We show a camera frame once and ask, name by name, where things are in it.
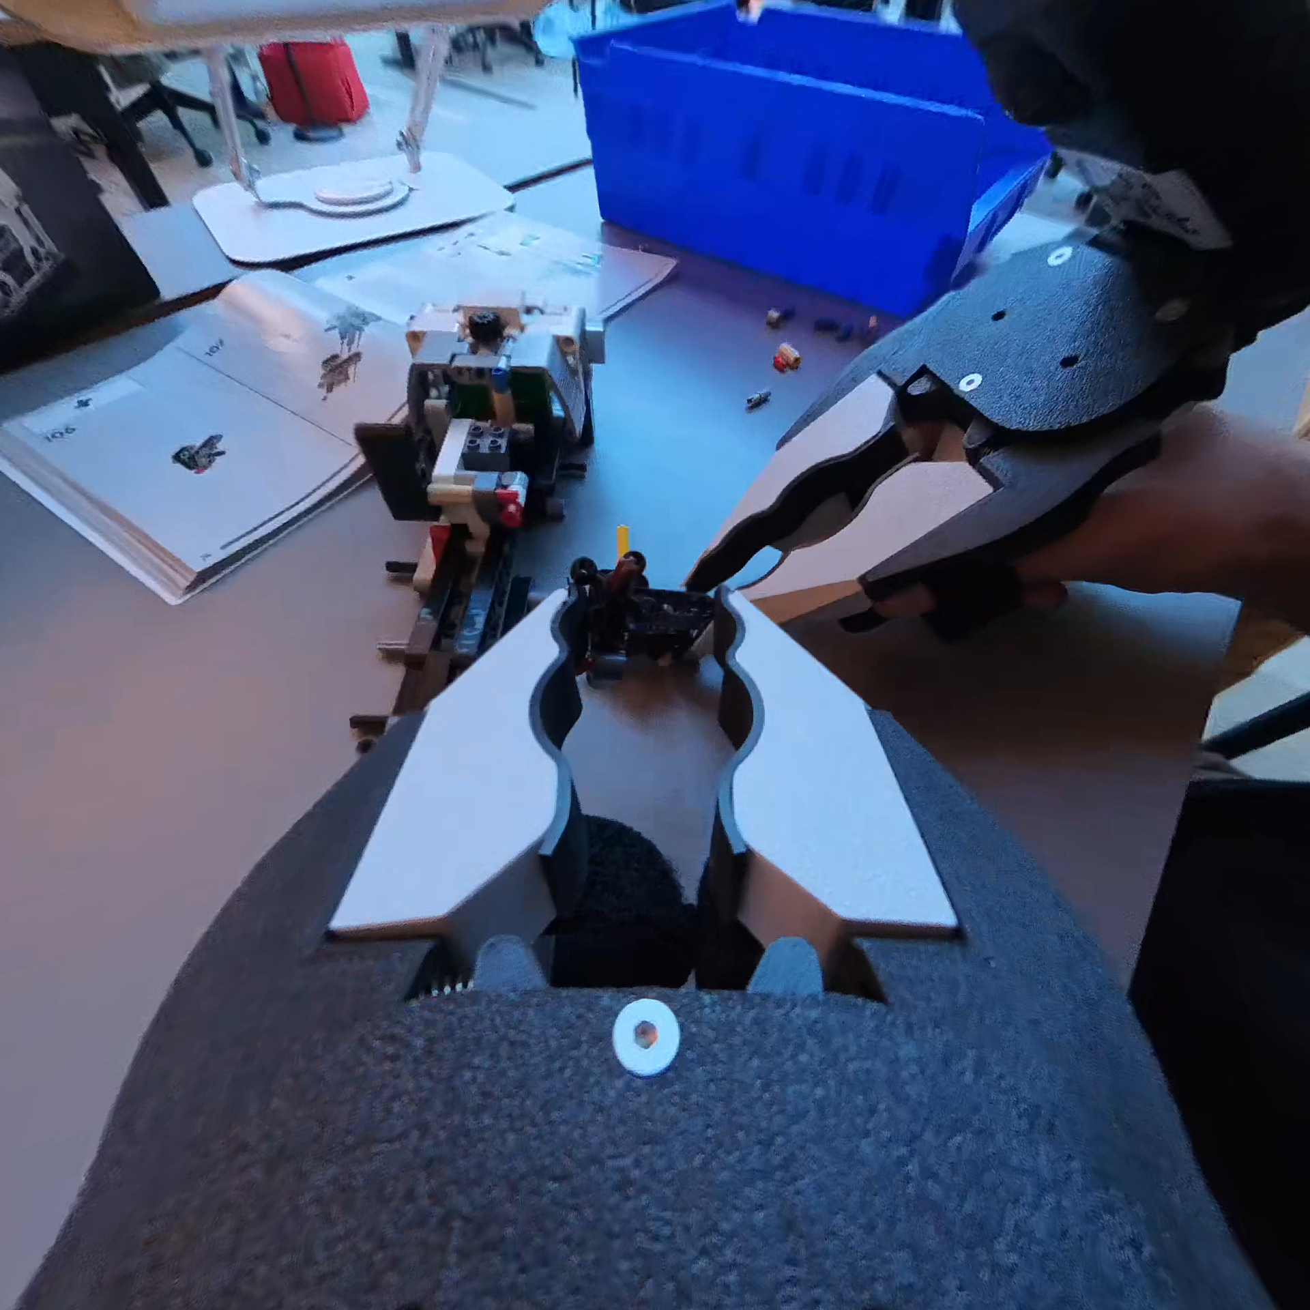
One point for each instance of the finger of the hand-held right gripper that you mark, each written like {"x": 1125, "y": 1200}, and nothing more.
{"x": 840, "y": 430}
{"x": 921, "y": 522}

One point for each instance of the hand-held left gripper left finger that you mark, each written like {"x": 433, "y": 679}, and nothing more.
{"x": 461, "y": 799}

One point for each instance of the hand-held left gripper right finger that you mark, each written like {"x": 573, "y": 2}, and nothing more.
{"x": 829, "y": 809}

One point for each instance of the small black lego subassembly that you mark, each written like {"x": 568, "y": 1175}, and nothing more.
{"x": 656, "y": 615}

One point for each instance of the person's right forearm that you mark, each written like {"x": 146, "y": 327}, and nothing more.
{"x": 1275, "y": 522}

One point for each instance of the red and tan lego piece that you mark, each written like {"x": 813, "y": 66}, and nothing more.
{"x": 787, "y": 356}

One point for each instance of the cluster of blue lego pins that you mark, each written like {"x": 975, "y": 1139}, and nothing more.
{"x": 835, "y": 330}

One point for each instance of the white lego truck model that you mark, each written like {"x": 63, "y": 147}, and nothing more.
{"x": 481, "y": 409}

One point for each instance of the black lego set box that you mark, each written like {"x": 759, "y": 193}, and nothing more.
{"x": 61, "y": 257}

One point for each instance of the person's right hand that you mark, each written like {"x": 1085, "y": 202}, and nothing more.
{"x": 1147, "y": 533}

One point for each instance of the blue plastic bin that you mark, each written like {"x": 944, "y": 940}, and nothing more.
{"x": 779, "y": 165}

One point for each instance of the closed instruction booklet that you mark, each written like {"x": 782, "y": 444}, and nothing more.
{"x": 532, "y": 261}

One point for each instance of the open instruction booklet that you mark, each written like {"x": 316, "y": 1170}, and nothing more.
{"x": 154, "y": 492}

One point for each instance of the person's dark clothing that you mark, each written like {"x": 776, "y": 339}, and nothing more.
{"x": 1228, "y": 1024}

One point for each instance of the white stand base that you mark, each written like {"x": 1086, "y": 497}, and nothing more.
{"x": 409, "y": 210}

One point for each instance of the red bag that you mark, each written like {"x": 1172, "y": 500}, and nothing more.
{"x": 313, "y": 82}

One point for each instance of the wooden table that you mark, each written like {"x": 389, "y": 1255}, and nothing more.
{"x": 256, "y": 21}

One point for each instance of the black office chair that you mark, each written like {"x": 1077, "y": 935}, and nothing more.
{"x": 164, "y": 102}

